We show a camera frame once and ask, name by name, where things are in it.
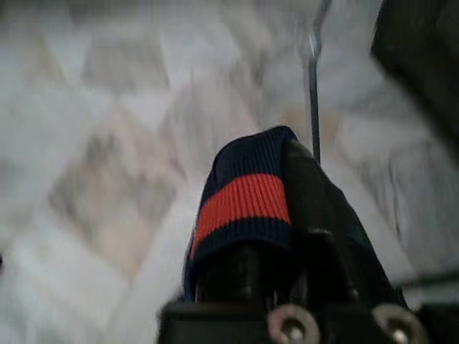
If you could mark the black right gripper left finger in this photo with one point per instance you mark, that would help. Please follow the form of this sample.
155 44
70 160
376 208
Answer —
247 276

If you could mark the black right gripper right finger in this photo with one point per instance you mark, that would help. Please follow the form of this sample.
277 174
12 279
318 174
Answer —
315 215

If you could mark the silver metal clothes rack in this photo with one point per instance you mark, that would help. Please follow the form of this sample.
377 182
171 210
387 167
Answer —
315 107

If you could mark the black T-shirt with white print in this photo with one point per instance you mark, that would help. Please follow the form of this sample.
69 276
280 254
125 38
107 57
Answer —
423 53

